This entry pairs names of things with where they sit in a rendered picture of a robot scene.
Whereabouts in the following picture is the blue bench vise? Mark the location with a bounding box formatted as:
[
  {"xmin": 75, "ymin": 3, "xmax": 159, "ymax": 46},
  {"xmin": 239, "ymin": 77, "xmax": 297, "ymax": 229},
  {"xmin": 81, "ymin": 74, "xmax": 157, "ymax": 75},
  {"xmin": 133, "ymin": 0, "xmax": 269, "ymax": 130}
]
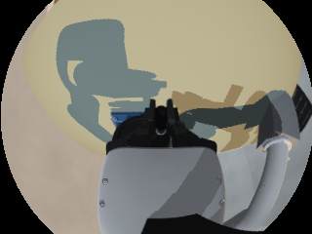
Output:
[{"xmin": 110, "ymin": 105, "xmax": 171, "ymax": 147}]

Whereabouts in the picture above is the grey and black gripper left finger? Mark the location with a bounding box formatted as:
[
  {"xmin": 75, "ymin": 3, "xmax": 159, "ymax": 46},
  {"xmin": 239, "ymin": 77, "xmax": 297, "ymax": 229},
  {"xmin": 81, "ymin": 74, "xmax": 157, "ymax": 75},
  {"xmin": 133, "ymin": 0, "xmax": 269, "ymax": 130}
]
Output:
[{"xmin": 106, "ymin": 98, "xmax": 156, "ymax": 155}]

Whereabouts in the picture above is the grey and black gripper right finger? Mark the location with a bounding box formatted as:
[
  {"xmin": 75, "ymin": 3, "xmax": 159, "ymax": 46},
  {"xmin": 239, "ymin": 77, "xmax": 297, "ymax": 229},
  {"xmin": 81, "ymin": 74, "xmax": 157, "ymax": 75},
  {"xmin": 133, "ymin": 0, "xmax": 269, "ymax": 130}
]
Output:
[{"xmin": 167, "ymin": 98, "xmax": 217, "ymax": 153}]

